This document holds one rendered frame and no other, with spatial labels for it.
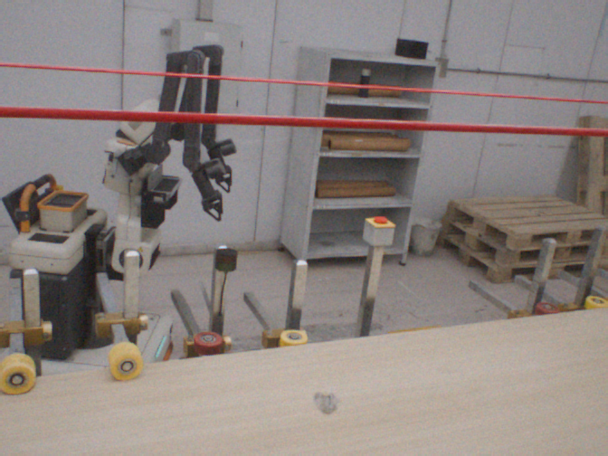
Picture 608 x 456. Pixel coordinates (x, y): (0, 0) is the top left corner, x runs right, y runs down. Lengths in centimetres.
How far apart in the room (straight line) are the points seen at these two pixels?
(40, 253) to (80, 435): 133
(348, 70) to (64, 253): 277
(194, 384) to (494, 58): 435
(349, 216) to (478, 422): 356
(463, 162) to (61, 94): 323
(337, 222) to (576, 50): 259
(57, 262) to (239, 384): 125
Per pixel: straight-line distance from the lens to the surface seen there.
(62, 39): 425
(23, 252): 276
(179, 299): 216
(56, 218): 284
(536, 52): 581
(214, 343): 183
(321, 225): 502
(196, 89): 242
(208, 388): 166
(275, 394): 166
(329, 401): 165
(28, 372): 164
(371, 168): 507
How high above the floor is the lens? 184
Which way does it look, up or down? 19 degrees down
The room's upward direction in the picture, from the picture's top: 7 degrees clockwise
